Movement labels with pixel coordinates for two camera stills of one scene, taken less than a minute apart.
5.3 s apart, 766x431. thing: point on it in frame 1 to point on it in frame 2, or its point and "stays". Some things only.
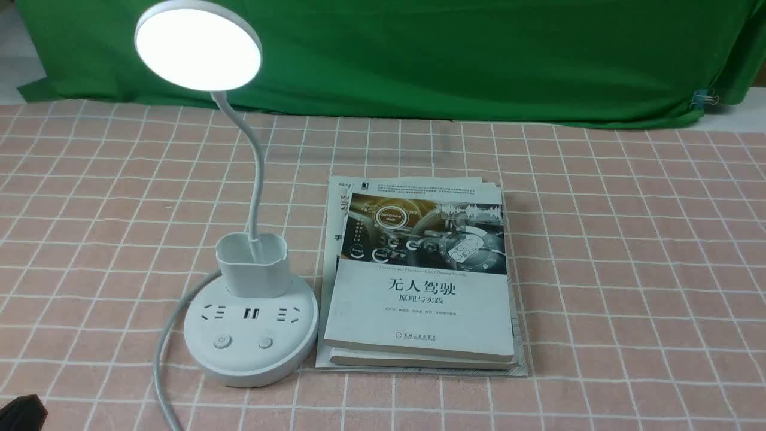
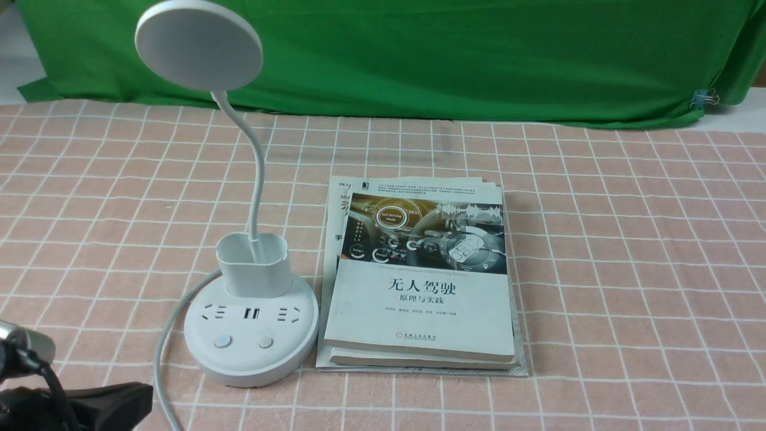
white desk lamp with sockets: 257,324 stays
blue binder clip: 701,98 stays
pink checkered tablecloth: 638,242 stays
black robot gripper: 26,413 to 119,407
